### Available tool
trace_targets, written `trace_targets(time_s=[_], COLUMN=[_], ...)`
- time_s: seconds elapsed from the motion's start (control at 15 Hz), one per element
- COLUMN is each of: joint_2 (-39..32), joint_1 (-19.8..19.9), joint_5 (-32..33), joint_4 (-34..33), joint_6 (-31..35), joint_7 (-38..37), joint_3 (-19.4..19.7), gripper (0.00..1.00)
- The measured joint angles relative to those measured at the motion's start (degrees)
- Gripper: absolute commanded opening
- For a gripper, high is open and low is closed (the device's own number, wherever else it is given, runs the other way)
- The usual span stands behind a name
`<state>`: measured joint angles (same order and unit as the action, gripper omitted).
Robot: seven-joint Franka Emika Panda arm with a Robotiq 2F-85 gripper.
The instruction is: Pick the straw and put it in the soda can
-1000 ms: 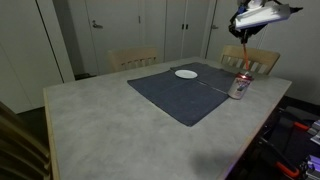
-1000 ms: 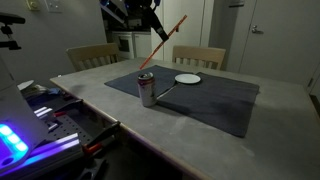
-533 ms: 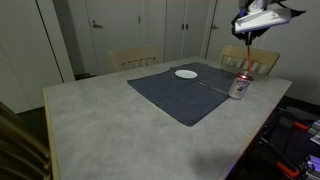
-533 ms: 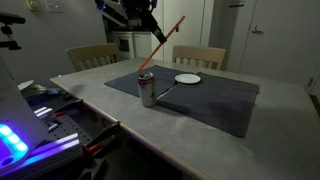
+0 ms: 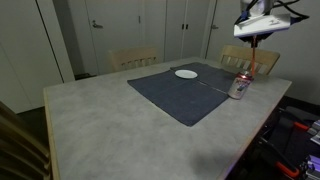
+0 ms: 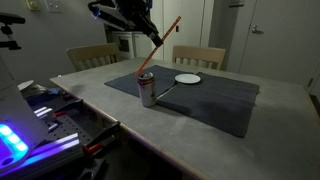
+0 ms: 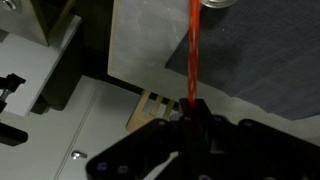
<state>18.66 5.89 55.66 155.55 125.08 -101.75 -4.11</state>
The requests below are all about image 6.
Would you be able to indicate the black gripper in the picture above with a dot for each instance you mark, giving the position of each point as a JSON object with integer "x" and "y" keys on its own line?
{"x": 146, "y": 23}

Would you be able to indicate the red drinking straw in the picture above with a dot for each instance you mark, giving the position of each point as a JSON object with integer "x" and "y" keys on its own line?
{"x": 172, "y": 28}

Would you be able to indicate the white robot base, blue light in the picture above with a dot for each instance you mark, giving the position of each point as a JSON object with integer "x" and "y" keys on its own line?
{"x": 16, "y": 116}

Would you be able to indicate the silver and red soda can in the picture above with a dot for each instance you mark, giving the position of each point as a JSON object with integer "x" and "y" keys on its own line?
{"x": 146, "y": 91}

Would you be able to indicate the white kitchen cabinet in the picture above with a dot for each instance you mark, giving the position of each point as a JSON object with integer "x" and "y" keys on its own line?
{"x": 140, "y": 48}

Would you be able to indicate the dark grey placemat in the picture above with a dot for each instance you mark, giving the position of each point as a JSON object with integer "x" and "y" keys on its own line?
{"x": 213, "y": 100}
{"x": 163, "y": 78}

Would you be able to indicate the light wooden chair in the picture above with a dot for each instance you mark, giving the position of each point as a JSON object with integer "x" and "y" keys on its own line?
{"x": 198, "y": 53}
{"x": 91, "y": 51}

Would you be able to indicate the small white plate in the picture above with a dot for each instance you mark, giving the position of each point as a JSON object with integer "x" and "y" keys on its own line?
{"x": 187, "y": 78}

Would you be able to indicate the grey door sign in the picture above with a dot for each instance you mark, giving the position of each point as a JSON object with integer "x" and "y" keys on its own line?
{"x": 236, "y": 3}

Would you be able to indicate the grey door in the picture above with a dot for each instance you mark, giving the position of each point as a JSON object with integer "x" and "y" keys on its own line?
{"x": 286, "y": 43}

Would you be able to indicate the perforated dark breadboard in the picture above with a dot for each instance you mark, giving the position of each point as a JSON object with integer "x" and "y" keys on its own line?
{"x": 68, "y": 128}

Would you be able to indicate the silver metal bar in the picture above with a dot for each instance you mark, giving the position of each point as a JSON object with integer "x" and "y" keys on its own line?
{"x": 42, "y": 111}

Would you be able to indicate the small black wall switch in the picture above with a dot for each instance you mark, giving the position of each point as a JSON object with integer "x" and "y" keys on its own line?
{"x": 177, "y": 28}

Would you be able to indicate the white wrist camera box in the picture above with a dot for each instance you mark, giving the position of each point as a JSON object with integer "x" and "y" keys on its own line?
{"x": 111, "y": 18}

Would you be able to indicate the aluminium extrusion rail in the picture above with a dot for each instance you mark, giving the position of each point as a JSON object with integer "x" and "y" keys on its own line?
{"x": 56, "y": 148}

